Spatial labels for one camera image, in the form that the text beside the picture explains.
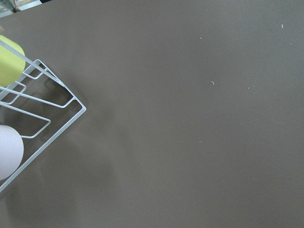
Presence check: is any pink-white cup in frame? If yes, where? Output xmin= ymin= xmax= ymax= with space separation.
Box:
xmin=0 ymin=125 xmax=24 ymax=180

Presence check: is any yellow-green cup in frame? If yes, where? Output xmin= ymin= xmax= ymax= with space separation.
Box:
xmin=0 ymin=46 xmax=26 ymax=87

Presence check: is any white wire cup rack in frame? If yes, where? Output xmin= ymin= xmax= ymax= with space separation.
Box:
xmin=0 ymin=37 xmax=86 ymax=190

